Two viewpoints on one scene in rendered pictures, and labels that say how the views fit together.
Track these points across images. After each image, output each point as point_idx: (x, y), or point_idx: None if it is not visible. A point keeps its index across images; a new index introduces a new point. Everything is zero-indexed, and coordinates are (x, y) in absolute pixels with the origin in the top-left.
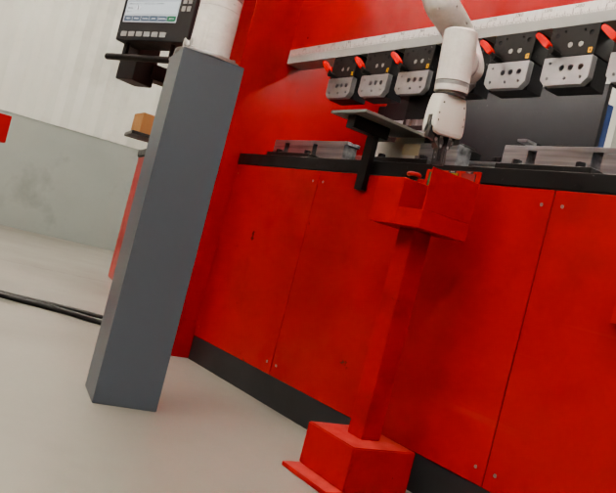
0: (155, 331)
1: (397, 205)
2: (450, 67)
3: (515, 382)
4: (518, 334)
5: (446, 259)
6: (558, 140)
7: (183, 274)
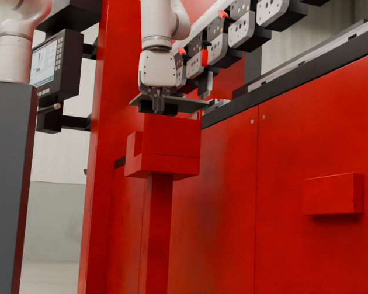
0: None
1: (133, 157)
2: (146, 27)
3: None
4: (254, 249)
5: (208, 197)
6: None
7: (7, 259)
